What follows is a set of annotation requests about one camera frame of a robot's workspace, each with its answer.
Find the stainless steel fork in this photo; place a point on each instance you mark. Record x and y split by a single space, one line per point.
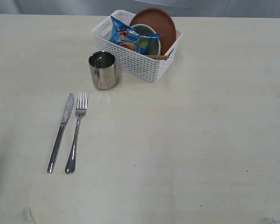
80 112

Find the stainless steel cup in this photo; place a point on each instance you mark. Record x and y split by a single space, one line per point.
103 70

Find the stainless steel knife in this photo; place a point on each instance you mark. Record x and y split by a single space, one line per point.
65 118

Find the brown round plate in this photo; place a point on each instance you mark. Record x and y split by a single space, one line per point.
161 23

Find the white perforated plastic basket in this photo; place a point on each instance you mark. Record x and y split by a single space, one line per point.
129 61

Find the brown wooden chopsticks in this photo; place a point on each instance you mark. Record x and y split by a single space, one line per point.
158 57

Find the blue snack bag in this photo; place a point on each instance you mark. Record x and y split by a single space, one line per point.
124 36

